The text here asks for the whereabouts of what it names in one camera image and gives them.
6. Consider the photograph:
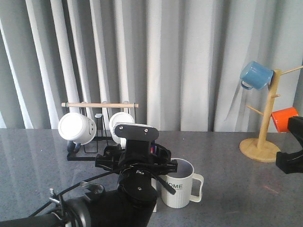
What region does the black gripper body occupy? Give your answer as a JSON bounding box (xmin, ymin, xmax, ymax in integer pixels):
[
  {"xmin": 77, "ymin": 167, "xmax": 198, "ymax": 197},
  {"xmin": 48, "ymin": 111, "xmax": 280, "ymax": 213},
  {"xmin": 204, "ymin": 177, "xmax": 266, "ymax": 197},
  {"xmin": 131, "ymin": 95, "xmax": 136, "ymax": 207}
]
[
  {"xmin": 276, "ymin": 116, "xmax": 303, "ymax": 174},
  {"xmin": 95, "ymin": 139, "xmax": 178, "ymax": 209}
]

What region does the blue white milk carton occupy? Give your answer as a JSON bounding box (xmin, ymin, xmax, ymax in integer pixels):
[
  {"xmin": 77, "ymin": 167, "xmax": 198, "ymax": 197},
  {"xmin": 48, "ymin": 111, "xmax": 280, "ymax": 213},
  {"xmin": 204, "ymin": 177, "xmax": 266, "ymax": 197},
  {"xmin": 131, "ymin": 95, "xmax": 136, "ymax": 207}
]
[{"xmin": 151, "ymin": 141, "xmax": 157, "ymax": 213}]

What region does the white HOME mug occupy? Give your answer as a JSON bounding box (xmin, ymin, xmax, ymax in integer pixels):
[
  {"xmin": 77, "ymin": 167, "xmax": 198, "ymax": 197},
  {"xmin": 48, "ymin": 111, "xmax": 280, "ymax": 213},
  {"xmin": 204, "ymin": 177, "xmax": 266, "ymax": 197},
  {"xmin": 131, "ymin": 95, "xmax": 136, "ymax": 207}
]
[{"xmin": 161, "ymin": 158, "xmax": 204, "ymax": 209}]

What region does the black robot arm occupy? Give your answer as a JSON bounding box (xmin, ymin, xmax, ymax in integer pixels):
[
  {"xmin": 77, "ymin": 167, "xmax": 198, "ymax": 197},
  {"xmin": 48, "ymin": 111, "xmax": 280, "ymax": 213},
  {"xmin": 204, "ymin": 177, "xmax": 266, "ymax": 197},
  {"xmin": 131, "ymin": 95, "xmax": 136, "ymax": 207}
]
[{"xmin": 1, "ymin": 140, "xmax": 178, "ymax": 227}]

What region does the wooden mug tree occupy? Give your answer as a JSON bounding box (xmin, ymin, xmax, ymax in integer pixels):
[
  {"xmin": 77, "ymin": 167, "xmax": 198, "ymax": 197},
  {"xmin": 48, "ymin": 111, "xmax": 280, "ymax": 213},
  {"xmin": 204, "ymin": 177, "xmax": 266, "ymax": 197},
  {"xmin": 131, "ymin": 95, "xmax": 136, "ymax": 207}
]
[{"xmin": 239, "ymin": 66, "xmax": 303, "ymax": 163}]

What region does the orange enamel mug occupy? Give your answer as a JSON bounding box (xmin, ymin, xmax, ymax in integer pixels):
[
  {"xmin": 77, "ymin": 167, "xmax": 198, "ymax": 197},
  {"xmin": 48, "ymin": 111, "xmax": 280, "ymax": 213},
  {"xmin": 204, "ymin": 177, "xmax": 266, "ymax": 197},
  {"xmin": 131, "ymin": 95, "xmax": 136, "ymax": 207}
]
[{"xmin": 271, "ymin": 107, "xmax": 299, "ymax": 132}]

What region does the white ribbed mug on rack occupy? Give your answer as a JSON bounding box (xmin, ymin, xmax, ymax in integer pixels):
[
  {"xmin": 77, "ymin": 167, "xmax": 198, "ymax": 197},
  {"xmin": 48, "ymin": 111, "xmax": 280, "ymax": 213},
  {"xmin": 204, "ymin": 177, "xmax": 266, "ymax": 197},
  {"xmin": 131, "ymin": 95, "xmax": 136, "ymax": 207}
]
[{"xmin": 109, "ymin": 112, "xmax": 135, "ymax": 149}]

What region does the white smiley face mug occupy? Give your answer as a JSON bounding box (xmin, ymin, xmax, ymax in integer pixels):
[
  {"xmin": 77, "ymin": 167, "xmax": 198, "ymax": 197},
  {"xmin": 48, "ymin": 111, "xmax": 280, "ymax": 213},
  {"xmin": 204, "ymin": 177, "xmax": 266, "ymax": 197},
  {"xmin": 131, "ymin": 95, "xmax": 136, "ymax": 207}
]
[{"xmin": 58, "ymin": 113, "xmax": 97, "ymax": 153}]

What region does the blue enamel mug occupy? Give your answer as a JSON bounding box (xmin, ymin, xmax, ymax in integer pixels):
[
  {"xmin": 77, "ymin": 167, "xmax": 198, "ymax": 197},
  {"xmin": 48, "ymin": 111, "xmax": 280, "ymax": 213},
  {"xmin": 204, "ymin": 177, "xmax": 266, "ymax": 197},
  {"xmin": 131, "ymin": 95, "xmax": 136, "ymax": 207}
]
[{"xmin": 240, "ymin": 61, "xmax": 274, "ymax": 91}]

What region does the grey pleated curtain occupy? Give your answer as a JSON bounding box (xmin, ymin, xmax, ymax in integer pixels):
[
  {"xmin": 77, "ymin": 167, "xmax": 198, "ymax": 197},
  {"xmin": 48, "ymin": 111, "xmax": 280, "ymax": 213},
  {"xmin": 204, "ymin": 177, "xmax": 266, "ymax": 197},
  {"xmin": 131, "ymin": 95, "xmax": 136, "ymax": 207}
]
[{"xmin": 0, "ymin": 0, "xmax": 303, "ymax": 132}]

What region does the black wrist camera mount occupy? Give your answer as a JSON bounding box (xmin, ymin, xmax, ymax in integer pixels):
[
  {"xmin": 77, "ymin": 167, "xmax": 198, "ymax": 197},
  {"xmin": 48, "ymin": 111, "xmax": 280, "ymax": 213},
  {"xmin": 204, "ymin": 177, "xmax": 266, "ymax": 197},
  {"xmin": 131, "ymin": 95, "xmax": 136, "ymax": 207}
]
[{"xmin": 115, "ymin": 123, "xmax": 159, "ymax": 142}]

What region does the black wire mug rack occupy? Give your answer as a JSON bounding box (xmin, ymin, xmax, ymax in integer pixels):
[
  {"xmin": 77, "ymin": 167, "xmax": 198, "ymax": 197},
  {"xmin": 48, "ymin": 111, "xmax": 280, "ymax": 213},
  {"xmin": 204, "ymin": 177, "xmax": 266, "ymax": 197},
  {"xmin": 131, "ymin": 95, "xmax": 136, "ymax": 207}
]
[{"xmin": 61, "ymin": 102, "xmax": 139, "ymax": 161}]

